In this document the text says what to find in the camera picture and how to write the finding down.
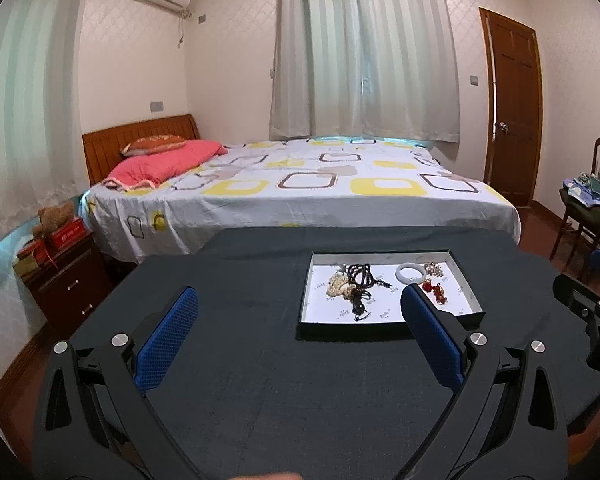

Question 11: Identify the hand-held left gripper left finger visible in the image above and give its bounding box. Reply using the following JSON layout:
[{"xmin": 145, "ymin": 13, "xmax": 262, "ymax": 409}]
[{"xmin": 32, "ymin": 286, "xmax": 201, "ymax": 480}]

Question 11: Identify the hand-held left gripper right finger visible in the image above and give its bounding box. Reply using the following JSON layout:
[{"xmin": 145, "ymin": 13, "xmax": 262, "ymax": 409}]
[{"xmin": 400, "ymin": 282, "xmax": 568, "ymax": 480}]

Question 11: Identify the white jade bangle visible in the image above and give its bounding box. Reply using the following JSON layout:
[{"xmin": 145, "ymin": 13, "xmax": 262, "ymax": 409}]
[{"xmin": 396, "ymin": 262, "xmax": 427, "ymax": 285}]

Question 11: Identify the dark bead string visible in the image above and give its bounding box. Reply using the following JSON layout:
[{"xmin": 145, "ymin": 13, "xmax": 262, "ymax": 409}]
[{"xmin": 347, "ymin": 287, "xmax": 376, "ymax": 322}]

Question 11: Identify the brown wooden bead necklace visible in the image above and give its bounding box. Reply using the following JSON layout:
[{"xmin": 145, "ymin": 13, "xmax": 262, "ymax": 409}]
[{"xmin": 346, "ymin": 262, "xmax": 393, "ymax": 291}]

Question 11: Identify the white pearl necklace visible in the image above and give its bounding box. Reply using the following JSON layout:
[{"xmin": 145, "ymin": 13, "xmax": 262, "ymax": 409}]
[{"xmin": 327, "ymin": 270, "xmax": 363, "ymax": 302}]

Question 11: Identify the shallow grey cardboard tray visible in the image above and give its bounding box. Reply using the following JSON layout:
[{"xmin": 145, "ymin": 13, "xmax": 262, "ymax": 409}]
[{"xmin": 295, "ymin": 251, "xmax": 485, "ymax": 342}]

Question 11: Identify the pile of clothes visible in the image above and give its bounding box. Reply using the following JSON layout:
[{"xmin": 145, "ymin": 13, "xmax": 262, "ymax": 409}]
[{"xmin": 560, "ymin": 172, "xmax": 600, "ymax": 233}]

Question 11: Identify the dark wooden nightstand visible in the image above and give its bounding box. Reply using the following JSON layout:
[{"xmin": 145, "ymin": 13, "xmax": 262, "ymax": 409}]
[{"xmin": 22, "ymin": 232, "xmax": 113, "ymax": 331}]

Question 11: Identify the red flat box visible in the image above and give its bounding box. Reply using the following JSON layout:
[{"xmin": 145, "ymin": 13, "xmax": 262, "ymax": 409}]
[{"xmin": 20, "ymin": 241, "xmax": 52, "ymax": 262}]

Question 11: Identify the brown teddy bear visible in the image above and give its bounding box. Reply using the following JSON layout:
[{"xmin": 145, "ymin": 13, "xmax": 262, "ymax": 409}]
[{"xmin": 32, "ymin": 203, "xmax": 77, "ymax": 238}]

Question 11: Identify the pink pillow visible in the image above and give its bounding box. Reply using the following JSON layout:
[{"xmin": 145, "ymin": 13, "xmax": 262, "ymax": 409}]
[{"xmin": 102, "ymin": 140, "xmax": 229, "ymax": 192}]

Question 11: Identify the brown wooden door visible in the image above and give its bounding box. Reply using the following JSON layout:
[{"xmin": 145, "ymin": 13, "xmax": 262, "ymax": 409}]
[{"xmin": 479, "ymin": 7, "xmax": 545, "ymax": 208}]

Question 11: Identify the bed with patterned sheet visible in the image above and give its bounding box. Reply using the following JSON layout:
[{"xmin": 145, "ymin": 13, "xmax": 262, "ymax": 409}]
[{"xmin": 80, "ymin": 139, "xmax": 522, "ymax": 265}]

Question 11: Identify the orange pillow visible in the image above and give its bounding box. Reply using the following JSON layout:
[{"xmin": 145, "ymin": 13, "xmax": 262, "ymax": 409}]
[{"xmin": 120, "ymin": 135, "xmax": 187, "ymax": 157}]

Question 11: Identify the wooden headboard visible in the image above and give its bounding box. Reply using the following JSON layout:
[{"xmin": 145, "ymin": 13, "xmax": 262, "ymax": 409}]
[{"xmin": 82, "ymin": 114, "xmax": 202, "ymax": 186}]

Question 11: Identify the pale side curtain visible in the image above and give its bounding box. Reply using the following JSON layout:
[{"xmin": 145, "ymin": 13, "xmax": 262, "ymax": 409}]
[{"xmin": 0, "ymin": 0, "xmax": 88, "ymax": 251}]

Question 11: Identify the pale window curtain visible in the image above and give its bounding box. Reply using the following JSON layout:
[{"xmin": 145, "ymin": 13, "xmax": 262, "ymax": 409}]
[{"xmin": 269, "ymin": 0, "xmax": 462, "ymax": 143}]

